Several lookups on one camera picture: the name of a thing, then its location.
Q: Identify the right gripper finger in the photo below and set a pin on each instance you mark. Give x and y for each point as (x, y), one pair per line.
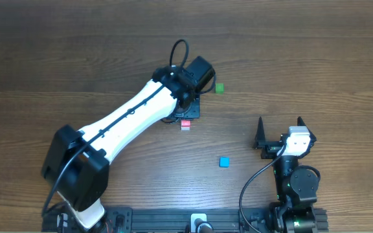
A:
(301, 121)
(260, 134)

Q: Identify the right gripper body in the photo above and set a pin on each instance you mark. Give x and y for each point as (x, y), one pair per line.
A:
(272, 149)

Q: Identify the green cube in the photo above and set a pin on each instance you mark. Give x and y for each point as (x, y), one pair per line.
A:
(219, 88)

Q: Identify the blue cube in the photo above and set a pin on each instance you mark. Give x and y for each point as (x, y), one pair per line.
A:
(224, 162)

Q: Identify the red cube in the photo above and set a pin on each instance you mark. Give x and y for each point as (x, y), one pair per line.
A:
(186, 123)

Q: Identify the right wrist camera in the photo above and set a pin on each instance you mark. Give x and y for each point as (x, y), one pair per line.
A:
(298, 140)

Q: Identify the mounting rail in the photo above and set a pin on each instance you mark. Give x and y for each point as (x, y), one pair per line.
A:
(167, 220)

